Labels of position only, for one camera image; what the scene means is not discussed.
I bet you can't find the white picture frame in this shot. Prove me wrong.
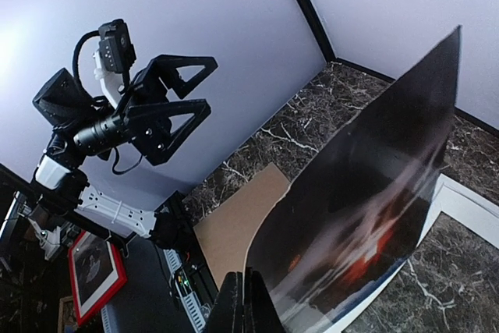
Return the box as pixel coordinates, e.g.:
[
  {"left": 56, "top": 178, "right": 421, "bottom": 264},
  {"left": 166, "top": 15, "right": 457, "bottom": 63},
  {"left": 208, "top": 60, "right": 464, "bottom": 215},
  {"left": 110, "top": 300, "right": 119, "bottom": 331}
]
[{"left": 329, "top": 175, "right": 498, "bottom": 332}]

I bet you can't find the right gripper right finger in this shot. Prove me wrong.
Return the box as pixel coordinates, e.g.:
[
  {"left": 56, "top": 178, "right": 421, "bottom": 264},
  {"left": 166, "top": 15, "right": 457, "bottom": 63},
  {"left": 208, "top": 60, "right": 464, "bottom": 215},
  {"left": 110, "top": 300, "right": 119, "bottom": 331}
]
[{"left": 246, "top": 268, "right": 285, "bottom": 333}]

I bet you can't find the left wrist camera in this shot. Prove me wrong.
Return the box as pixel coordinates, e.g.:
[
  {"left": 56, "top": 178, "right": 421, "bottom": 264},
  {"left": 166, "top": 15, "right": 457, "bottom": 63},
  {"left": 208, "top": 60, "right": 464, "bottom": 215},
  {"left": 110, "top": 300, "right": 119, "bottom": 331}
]
[{"left": 91, "top": 19, "right": 137, "bottom": 110}]

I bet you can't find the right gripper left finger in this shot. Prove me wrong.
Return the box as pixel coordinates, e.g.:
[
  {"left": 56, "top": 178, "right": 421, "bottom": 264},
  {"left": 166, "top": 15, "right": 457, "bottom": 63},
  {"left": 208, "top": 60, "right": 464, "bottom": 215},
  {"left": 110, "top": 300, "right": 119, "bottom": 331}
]
[{"left": 204, "top": 271, "right": 244, "bottom": 333}]

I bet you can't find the right black corner post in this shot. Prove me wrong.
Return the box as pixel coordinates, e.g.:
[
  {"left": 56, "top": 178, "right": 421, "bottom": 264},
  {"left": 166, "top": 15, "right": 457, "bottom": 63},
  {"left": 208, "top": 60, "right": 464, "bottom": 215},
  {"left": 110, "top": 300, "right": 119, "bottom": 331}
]
[{"left": 296, "top": 0, "right": 336, "bottom": 62}]

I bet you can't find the small green circuit board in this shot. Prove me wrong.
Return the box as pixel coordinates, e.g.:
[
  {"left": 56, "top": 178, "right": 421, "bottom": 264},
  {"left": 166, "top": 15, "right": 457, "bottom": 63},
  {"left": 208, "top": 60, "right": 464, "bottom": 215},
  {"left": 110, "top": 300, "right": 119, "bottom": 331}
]
[{"left": 173, "top": 267, "right": 193, "bottom": 297}]

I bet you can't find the brown cardboard backing board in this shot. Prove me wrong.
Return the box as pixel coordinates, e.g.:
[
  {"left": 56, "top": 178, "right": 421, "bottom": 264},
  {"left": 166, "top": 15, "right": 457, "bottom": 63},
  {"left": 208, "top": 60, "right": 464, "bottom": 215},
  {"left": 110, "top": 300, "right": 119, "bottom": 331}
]
[{"left": 194, "top": 163, "right": 290, "bottom": 288}]

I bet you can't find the dark landscape photo print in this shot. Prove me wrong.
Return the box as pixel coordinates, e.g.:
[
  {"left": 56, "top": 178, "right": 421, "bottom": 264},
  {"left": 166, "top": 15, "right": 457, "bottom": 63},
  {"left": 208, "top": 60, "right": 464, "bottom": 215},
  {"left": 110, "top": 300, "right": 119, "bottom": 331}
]
[{"left": 245, "top": 27, "right": 462, "bottom": 332}]

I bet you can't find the red framed picture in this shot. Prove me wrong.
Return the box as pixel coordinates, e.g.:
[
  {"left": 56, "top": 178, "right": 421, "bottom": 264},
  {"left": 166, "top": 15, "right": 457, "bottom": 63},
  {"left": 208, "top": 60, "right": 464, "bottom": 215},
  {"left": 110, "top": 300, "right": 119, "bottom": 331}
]
[{"left": 68, "top": 231, "right": 127, "bottom": 327}]

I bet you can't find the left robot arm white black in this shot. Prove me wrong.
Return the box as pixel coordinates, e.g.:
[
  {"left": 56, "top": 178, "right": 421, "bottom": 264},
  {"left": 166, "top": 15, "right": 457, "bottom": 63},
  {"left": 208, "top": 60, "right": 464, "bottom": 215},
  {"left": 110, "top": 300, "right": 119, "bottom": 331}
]
[{"left": 32, "top": 52, "right": 218, "bottom": 250}]

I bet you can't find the white mat board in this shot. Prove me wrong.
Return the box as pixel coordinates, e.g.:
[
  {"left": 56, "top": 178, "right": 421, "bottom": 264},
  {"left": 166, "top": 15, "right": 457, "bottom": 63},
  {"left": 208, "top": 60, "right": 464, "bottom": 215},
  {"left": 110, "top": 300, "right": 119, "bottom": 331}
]
[{"left": 417, "top": 185, "right": 498, "bottom": 249}]

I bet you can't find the white slotted cable duct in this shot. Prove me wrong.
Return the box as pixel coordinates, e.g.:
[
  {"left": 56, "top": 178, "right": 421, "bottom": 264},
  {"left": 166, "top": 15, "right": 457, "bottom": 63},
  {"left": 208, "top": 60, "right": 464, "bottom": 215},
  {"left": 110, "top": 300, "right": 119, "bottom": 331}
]
[{"left": 163, "top": 250, "right": 207, "bottom": 332}]

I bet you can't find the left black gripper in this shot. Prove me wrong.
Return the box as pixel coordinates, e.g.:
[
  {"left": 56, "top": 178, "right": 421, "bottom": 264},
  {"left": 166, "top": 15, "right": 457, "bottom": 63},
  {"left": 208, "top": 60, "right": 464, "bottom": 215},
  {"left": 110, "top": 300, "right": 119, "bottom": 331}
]
[{"left": 124, "top": 55, "right": 218, "bottom": 165}]

